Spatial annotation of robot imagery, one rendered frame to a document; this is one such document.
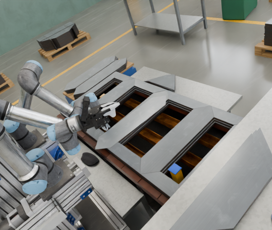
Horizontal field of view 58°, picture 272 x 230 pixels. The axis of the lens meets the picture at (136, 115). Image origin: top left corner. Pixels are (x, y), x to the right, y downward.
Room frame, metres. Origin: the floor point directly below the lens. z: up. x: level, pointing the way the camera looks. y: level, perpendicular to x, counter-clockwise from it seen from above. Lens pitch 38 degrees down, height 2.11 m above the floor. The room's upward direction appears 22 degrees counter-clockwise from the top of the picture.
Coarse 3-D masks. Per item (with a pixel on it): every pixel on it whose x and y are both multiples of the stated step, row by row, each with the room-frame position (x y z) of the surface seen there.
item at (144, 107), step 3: (141, 105) 1.68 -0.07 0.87; (144, 105) 1.67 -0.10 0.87; (147, 105) 1.65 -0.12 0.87; (138, 108) 1.66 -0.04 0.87; (141, 108) 1.65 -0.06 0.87; (144, 108) 1.63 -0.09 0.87; (147, 108) 1.62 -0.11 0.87; (150, 108) 1.60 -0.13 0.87; (153, 108) 1.59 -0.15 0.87; (144, 111) 1.59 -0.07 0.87; (147, 111) 1.58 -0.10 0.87; (150, 111) 1.56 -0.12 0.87; (153, 111) 1.55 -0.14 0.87; (156, 111) 1.53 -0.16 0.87; (147, 114) 1.54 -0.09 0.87; (150, 114) 1.53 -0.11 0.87
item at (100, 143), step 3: (99, 138) 1.49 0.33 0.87; (99, 141) 1.45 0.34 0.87; (102, 141) 1.44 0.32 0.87; (96, 144) 1.44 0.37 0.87; (99, 144) 1.42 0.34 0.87; (102, 144) 1.41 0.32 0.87; (105, 144) 1.40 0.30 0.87; (99, 147) 1.39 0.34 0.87; (102, 147) 1.38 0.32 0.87; (105, 147) 1.36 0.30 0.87; (108, 147) 1.35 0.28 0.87
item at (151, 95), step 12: (108, 84) 2.27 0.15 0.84; (96, 96) 2.18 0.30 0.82; (120, 96) 1.94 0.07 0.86; (156, 96) 1.73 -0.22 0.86; (180, 108) 1.50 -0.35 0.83; (120, 120) 1.60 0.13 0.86; (216, 120) 1.21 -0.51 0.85; (84, 132) 1.68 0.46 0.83; (132, 132) 1.43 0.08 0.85; (204, 132) 1.16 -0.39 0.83; (192, 144) 1.11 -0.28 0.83; (180, 156) 1.05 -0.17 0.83; (132, 168) 1.09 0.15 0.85; (168, 168) 1.00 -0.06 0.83
